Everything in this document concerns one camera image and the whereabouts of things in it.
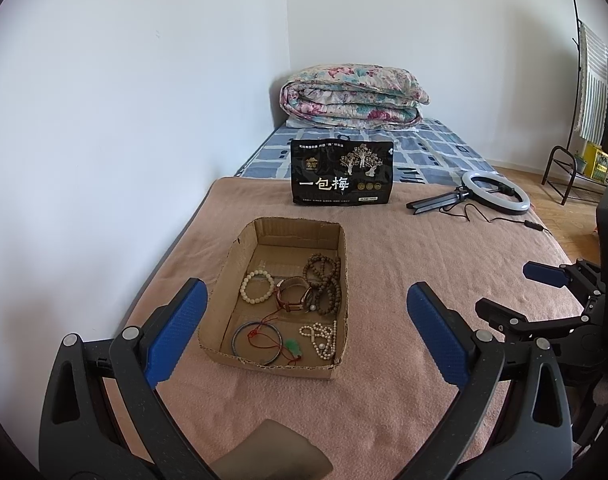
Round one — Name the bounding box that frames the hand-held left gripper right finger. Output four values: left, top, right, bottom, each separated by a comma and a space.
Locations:
406, 281, 575, 480

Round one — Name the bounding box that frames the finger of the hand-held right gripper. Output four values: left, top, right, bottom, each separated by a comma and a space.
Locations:
475, 297, 605, 346
524, 259, 607, 295

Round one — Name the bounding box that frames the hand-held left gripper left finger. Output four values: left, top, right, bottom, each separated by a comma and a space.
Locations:
38, 277, 219, 480

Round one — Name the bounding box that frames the dark thin bangle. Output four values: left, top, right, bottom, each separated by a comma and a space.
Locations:
232, 321, 285, 366

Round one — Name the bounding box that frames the cream bead bracelet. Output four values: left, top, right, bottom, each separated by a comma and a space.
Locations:
240, 270, 275, 305

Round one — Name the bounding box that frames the brown wooden bead necklace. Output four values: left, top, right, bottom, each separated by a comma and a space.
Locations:
303, 254, 343, 318

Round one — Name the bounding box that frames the white pearl necklace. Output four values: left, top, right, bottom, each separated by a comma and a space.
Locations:
299, 320, 339, 361

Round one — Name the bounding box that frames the green jade pendant red cord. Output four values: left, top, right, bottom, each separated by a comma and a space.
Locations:
248, 305, 305, 361

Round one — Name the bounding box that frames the brown strap wristwatch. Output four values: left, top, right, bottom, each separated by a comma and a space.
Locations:
275, 276, 317, 313

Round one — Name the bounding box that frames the shallow cardboard box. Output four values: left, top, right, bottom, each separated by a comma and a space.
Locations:
198, 216, 351, 382

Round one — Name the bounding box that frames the pink blanket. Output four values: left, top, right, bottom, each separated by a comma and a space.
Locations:
98, 176, 585, 480

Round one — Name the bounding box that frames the yellow box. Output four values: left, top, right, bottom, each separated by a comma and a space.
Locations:
582, 142, 608, 181

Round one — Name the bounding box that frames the black metal clothes rack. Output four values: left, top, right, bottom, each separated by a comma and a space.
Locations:
541, 0, 608, 206

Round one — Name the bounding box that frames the green striped hanging towel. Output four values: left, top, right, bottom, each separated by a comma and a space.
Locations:
576, 22, 608, 143

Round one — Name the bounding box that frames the dark brown cloth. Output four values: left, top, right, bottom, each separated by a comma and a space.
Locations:
204, 419, 335, 480

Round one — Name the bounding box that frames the blue checked bedsheet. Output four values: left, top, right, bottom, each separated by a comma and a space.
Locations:
234, 119, 497, 183

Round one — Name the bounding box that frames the black printed snack bag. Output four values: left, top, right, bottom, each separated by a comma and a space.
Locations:
290, 139, 395, 207

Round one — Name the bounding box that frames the folded floral quilt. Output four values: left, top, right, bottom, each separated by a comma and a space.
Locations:
279, 64, 431, 131

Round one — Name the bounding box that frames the black ring light cable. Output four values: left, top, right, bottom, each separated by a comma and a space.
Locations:
441, 202, 555, 236

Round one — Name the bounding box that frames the white ring light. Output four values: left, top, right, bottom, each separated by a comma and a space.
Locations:
461, 170, 531, 212

